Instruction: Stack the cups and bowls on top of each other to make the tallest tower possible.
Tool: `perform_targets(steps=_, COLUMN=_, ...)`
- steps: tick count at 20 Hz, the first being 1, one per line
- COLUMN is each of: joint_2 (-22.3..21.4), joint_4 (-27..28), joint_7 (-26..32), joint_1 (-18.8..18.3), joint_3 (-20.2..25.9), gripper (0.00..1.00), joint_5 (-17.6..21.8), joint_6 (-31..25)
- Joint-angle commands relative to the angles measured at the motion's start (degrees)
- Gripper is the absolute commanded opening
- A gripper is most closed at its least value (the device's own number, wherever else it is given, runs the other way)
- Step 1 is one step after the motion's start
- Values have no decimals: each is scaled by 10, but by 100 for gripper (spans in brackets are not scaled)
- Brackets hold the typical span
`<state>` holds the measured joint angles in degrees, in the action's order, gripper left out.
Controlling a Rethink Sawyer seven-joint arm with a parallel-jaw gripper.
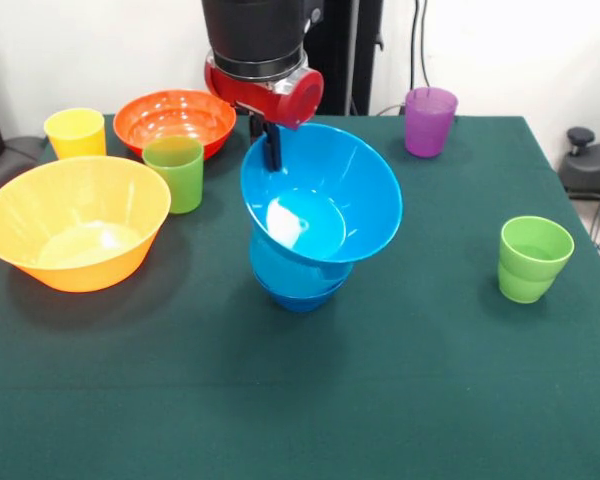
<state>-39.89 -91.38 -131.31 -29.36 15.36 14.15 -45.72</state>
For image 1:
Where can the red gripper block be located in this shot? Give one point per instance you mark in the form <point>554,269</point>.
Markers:
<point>290,102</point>

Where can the red-orange bowl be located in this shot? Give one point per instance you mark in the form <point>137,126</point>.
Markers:
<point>170,110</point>

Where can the large blue bowl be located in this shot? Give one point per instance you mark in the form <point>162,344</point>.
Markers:
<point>360,200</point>

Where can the small light blue bowl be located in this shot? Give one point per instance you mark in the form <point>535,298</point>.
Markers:
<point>290,275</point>

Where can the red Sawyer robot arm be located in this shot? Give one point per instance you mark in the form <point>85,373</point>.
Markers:
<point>255,35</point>

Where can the smooth green cup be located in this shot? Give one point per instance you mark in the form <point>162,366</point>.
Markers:
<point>175,185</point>

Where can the purple cup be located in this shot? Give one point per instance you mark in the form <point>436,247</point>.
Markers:
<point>427,130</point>

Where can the yellow cup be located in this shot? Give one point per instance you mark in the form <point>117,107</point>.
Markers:
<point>75,137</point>

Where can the large yellow-orange bowl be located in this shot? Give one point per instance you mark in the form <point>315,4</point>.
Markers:
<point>80,270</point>

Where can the dark green tablecloth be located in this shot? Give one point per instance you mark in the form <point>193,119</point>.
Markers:
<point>300,375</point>

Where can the grey black stand base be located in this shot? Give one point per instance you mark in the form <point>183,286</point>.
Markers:
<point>10,150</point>
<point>585,170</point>

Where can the ridged green cup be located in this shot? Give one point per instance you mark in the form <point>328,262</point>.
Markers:
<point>525,285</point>

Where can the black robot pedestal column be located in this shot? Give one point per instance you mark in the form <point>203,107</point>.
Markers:
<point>350,60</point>

